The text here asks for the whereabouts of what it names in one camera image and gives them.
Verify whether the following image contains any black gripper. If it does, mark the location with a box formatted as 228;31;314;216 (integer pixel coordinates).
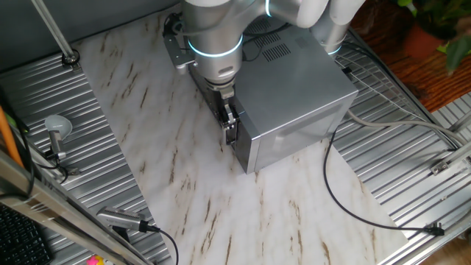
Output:
203;78;240;130

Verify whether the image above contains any silver microwave oven body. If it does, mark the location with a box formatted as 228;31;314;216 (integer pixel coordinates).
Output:
220;16;359;175

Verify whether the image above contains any white marble pattern board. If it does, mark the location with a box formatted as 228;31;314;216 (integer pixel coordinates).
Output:
75;5;410;265

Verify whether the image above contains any yellow pony toy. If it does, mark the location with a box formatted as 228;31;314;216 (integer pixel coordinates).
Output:
85;254;108;265

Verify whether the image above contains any terracotta plant pot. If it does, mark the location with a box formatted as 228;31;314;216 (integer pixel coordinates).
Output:
402;21;448;62

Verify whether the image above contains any orange rod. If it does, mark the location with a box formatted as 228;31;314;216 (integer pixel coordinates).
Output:
0;105;25;169

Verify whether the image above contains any green leafy houseplant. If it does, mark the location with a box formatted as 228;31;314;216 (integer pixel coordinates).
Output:
389;0;471;75

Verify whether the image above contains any black keyboard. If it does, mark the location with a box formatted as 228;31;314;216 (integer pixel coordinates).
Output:
0;204;53;265

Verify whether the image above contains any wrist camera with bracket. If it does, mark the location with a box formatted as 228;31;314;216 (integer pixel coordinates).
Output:
162;13;198;76

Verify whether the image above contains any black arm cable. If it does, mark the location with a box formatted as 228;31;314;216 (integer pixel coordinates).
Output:
241;21;292;63

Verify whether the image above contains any black microwave power cord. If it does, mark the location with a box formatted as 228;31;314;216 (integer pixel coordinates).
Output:
322;128;446;237

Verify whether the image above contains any black camera cable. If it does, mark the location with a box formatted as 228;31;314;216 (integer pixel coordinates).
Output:
146;223;180;265

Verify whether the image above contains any silver camera on stand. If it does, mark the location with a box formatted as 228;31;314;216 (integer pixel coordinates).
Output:
96;206;160;244

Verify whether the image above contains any thin grey cable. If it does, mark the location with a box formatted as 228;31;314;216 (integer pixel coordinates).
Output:
337;60;459;150

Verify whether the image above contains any small metal clamp bracket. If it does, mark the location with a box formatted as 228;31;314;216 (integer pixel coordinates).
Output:
36;149;82;185

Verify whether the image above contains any thick grey cable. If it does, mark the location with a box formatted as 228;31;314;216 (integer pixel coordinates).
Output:
345;109;469;149

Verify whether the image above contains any metal camera pole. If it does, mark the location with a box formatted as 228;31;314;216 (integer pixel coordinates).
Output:
30;0;82;71

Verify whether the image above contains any aluminium frame beam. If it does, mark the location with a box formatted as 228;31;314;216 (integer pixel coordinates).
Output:
0;146;155;265

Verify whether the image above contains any metal corner bracket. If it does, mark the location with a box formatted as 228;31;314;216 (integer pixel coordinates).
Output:
429;160;453;177

